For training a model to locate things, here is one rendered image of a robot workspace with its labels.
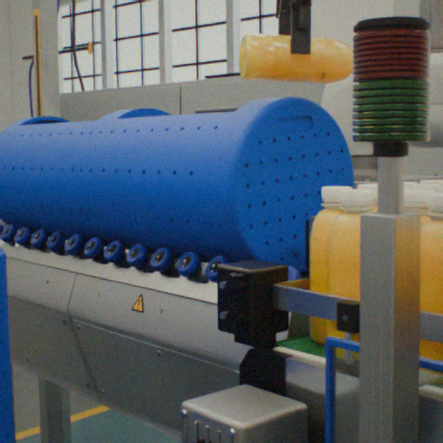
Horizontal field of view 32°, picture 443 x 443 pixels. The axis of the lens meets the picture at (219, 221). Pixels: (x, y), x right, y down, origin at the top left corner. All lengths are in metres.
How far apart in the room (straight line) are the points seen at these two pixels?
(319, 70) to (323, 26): 3.00
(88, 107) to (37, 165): 2.34
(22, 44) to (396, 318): 6.24
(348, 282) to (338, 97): 0.92
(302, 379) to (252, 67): 0.48
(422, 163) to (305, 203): 1.77
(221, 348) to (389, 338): 0.57
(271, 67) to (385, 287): 0.60
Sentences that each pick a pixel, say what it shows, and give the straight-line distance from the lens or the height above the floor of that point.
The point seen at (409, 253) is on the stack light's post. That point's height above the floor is 1.07.
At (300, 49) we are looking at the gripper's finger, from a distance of 1.19.
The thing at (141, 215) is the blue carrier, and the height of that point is 1.04.
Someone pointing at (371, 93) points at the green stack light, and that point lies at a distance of 0.65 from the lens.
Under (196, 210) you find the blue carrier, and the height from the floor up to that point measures 1.06.
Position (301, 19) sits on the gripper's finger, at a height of 1.34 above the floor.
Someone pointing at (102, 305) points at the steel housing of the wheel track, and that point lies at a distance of 1.48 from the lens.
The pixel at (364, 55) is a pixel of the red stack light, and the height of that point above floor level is 1.23.
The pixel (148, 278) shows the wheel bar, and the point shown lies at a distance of 1.38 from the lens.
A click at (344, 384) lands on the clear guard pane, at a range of 0.86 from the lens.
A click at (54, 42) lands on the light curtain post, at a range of 2.59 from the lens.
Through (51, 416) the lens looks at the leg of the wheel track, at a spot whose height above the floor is 0.45.
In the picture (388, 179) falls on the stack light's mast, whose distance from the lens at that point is 0.66.
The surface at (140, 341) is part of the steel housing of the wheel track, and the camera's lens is 1.39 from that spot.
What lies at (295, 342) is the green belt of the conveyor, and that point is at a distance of 1.04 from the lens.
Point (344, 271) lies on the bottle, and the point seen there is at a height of 1.01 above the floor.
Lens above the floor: 1.16
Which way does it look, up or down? 6 degrees down
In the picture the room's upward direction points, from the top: 1 degrees counter-clockwise
